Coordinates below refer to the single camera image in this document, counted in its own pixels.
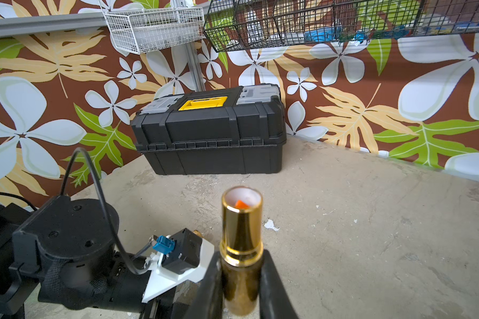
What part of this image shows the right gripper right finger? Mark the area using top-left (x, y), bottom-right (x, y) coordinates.
top-left (259, 249), bottom-right (299, 319)

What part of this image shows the blue object in basket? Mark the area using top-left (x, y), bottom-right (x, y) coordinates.
top-left (304, 27), bottom-right (342, 43)

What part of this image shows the white wire basket left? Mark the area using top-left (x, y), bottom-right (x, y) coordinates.
top-left (102, 7), bottom-right (204, 54)

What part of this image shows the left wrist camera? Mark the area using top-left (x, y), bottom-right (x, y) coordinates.
top-left (142, 228), bottom-right (215, 303)

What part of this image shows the black wire shelf basket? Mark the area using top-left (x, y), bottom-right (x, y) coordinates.
top-left (204, 0), bottom-right (479, 52)

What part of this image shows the black plastic toolbox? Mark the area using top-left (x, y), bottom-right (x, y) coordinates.
top-left (130, 84), bottom-right (287, 175)

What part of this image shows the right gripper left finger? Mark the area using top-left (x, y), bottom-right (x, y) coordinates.
top-left (184, 251), bottom-right (224, 319)

